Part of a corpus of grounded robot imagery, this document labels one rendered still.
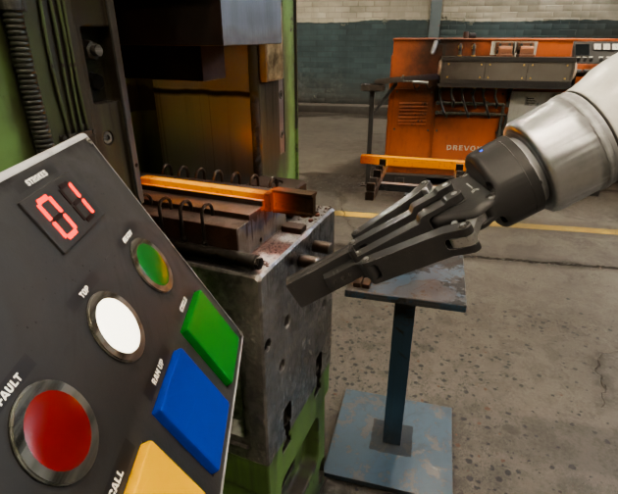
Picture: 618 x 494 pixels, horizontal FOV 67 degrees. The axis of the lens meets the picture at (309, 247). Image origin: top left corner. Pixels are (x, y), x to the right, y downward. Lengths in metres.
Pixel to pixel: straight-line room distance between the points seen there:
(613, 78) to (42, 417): 0.46
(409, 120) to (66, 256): 4.12
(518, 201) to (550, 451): 1.54
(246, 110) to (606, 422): 1.67
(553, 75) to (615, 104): 3.91
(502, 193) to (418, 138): 4.02
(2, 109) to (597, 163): 0.61
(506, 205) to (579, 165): 0.06
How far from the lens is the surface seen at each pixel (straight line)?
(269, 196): 0.88
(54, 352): 0.33
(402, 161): 1.37
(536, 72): 4.32
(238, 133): 1.18
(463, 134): 4.44
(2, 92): 0.66
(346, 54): 8.45
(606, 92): 0.45
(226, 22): 0.76
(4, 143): 0.66
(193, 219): 0.87
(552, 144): 0.42
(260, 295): 0.81
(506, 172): 0.42
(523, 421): 1.98
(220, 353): 0.48
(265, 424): 0.99
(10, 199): 0.37
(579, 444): 1.98
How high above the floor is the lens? 1.29
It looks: 25 degrees down
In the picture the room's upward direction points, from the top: straight up
